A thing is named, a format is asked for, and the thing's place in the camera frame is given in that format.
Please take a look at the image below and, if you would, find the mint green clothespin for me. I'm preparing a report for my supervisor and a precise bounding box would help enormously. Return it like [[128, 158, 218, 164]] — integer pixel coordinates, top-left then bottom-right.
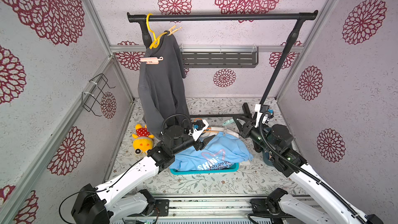
[[222, 119, 235, 127]]

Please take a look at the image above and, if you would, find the wooden hanger metal hook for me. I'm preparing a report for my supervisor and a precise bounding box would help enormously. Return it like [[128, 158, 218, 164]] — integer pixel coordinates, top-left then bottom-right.
[[204, 127, 239, 138]]

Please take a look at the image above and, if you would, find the light blue garment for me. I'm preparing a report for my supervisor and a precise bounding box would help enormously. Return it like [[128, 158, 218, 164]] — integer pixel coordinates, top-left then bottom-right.
[[170, 133, 254, 172]]

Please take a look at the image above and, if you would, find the dark grey t-shirt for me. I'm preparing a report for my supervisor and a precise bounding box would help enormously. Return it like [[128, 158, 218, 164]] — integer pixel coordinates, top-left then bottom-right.
[[138, 34, 190, 139]]

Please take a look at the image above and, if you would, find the pink clothespin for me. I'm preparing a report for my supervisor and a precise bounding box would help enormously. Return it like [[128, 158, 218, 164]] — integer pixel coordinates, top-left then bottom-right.
[[140, 57, 164, 65]]

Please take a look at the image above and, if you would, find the yellow plastic hanger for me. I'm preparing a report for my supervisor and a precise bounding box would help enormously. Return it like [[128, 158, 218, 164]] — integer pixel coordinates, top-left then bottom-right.
[[146, 13, 170, 49]]

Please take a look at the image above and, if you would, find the beige clothespin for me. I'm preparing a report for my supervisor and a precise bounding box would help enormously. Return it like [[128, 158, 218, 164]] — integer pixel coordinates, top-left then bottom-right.
[[168, 25, 182, 36]]

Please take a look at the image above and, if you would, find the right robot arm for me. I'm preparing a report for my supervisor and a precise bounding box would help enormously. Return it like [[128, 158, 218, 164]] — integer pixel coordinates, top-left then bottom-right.
[[234, 114, 383, 224]]

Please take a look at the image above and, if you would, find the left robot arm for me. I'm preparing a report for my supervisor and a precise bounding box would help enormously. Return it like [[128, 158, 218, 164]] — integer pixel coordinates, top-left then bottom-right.
[[71, 120, 211, 224]]

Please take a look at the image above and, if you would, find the white t-shirt black print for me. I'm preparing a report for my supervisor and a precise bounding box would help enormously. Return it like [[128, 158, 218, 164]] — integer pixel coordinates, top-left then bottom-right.
[[239, 160, 251, 166]]

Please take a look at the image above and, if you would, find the dark teal clothespin bin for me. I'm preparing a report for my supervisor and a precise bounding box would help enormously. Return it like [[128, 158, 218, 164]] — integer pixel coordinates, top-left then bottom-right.
[[262, 150, 275, 167]]

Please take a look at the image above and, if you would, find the teal laundry basket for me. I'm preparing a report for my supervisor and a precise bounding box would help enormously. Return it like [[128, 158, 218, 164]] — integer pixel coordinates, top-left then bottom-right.
[[170, 162, 239, 175]]

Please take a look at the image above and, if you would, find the yellow plush toy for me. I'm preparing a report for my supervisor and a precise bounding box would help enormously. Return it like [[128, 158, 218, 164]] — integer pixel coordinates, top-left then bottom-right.
[[132, 124, 155, 155]]

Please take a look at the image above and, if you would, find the black clothes rack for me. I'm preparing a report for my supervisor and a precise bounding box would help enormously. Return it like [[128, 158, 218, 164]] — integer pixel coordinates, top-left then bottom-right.
[[127, 10, 319, 104]]

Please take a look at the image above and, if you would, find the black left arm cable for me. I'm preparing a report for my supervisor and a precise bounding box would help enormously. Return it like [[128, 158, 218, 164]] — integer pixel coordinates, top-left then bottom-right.
[[161, 113, 193, 138]]

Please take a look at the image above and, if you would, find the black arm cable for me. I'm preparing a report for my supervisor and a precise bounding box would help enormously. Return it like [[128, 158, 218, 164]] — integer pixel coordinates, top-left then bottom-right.
[[161, 113, 193, 138], [247, 111, 368, 224]]

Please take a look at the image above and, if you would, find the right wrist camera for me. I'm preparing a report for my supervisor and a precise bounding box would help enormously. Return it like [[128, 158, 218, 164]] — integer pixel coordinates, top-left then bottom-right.
[[255, 104, 274, 128]]

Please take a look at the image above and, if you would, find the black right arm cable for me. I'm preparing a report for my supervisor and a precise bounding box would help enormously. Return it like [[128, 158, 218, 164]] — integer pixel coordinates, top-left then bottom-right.
[[247, 111, 368, 224]]

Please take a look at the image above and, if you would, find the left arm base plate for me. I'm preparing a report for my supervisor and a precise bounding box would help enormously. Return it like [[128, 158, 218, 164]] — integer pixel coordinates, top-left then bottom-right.
[[128, 199, 170, 217]]

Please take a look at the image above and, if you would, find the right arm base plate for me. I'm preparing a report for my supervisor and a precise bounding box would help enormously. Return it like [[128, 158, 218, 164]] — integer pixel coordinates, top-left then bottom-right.
[[249, 198, 293, 218]]

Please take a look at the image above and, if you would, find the black wall shelf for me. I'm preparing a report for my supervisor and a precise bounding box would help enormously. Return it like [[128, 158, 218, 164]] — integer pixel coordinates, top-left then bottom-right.
[[180, 46, 259, 68]]

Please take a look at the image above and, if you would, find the black wire wall basket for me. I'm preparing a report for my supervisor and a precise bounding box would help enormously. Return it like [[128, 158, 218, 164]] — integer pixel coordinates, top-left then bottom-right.
[[81, 73, 117, 119]]

